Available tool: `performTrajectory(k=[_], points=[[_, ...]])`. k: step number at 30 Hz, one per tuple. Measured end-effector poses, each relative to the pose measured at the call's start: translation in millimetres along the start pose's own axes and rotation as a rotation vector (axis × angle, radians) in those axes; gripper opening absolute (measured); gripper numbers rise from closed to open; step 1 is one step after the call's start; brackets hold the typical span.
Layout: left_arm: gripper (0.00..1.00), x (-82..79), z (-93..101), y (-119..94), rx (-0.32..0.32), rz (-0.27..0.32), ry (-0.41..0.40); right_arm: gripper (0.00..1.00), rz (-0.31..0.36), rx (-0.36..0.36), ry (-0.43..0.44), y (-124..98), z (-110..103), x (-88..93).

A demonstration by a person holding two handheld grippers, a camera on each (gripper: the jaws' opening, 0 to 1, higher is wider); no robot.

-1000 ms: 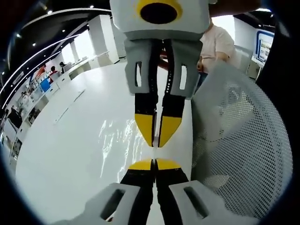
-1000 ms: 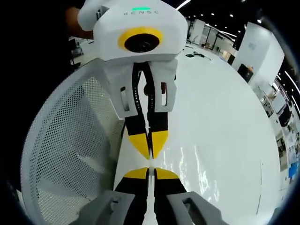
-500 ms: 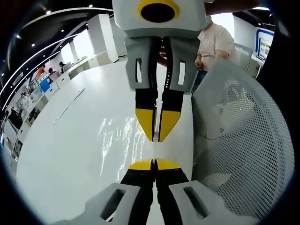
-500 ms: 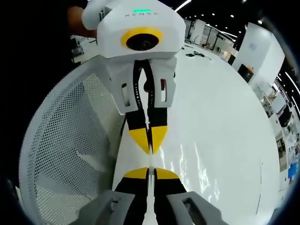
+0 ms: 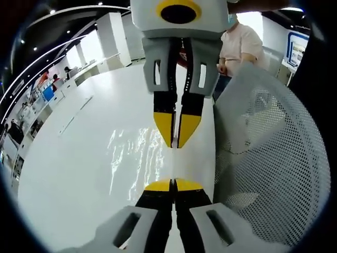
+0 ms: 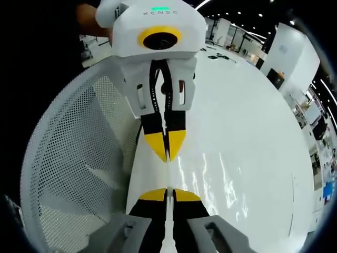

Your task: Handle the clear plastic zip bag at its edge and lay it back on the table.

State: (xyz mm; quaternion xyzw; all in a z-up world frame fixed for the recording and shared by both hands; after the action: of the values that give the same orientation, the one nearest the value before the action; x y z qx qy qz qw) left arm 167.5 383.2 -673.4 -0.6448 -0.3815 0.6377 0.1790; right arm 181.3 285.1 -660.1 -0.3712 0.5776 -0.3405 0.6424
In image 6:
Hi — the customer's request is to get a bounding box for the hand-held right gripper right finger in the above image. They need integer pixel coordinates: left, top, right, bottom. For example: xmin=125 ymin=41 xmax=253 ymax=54
xmin=172 ymin=188 xmax=255 ymax=253

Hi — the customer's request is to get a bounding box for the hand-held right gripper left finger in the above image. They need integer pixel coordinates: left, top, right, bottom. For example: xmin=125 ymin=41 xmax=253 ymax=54
xmin=86 ymin=188 xmax=168 ymax=253

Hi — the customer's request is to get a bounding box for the clear glossy food packaging bag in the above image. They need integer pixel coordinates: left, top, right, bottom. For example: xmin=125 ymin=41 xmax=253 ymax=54
xmin=163 ymin=152 xmax=253 ymax=253

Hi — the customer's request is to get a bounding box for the person's left hand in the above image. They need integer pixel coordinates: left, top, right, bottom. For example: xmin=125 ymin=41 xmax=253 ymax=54
xmin=76 ymin=2 xmax=114 ymax=38

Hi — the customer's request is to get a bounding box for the black tool on table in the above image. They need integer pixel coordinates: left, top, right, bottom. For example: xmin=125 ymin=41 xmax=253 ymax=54
xmin=207 ymin=52 xmax=230 ymax=61

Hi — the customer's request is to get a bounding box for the white perforated mesh basket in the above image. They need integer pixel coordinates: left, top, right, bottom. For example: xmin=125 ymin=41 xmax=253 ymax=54
xmin=19 ymin=62 xmax=144 ymax=253

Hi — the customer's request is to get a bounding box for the black box with orange object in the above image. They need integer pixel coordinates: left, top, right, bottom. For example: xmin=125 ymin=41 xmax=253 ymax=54
xmin=267 ymin=68 xmax=286 ymax=89

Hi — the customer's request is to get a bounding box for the white square pillar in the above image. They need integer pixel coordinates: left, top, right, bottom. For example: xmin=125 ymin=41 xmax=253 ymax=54
xmin=260 ymin=22 xmax=321 ymax=92

